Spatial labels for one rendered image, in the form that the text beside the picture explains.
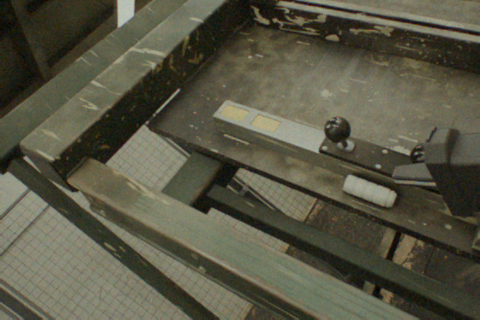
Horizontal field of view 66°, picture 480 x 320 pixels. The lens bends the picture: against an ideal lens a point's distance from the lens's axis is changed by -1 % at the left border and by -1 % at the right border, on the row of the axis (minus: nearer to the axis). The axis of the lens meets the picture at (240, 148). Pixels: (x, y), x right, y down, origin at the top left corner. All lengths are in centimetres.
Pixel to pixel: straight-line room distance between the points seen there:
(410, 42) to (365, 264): 49
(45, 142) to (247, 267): 42
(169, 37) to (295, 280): 59
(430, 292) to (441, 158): 27
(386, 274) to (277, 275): 20
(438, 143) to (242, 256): 29
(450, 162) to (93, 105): 60
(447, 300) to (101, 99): 68
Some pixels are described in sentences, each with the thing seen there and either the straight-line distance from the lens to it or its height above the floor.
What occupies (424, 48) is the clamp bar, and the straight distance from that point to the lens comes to 91.
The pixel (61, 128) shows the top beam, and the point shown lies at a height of 190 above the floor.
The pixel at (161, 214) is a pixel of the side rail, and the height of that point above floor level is 166.
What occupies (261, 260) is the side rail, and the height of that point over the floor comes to 151.
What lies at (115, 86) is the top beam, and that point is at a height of 189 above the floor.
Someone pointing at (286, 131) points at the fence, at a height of 157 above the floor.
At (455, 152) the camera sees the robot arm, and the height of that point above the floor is 145.
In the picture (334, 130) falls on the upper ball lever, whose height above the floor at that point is 154.
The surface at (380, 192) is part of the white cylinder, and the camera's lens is 63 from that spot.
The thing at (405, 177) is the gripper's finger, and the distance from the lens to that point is 51.
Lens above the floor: 165
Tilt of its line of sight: 3 degrees down
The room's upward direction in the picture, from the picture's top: 52 degrees counter-clockwise
